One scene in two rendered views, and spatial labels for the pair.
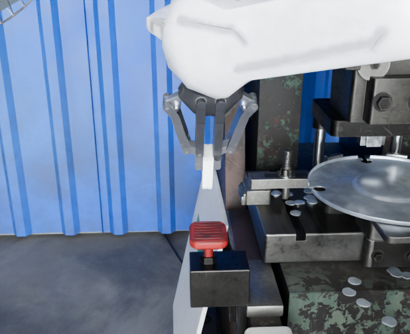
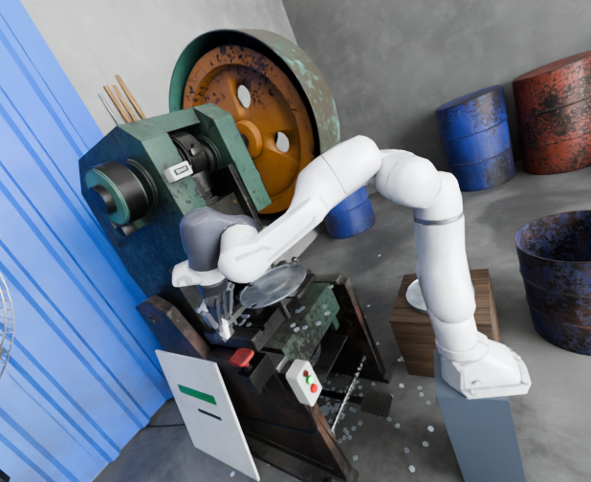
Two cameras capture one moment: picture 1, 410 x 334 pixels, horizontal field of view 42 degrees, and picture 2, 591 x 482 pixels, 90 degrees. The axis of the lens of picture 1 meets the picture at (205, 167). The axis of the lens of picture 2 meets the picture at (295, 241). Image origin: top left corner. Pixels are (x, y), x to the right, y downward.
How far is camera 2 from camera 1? 0.36 m
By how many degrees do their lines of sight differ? 43
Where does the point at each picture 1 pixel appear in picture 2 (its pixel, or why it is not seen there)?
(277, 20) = (279, 233)
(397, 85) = not seen: hidden behind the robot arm
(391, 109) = not seen: hidden behind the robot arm
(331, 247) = (273, 322)
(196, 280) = (253, 379)
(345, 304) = (298, 335)
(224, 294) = (266, 373)
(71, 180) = (54, 462)
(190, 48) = (247, 265)
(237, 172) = (196, 339)
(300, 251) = (266, 334)
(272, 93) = (189, 291)
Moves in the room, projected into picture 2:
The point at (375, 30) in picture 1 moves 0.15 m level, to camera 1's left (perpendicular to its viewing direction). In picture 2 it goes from (312, 218) to (268, 258)
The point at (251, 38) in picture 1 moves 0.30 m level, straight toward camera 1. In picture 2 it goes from (272, 245) to (420, 239)
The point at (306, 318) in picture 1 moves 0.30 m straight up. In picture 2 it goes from (292, 353) to (256, 287)
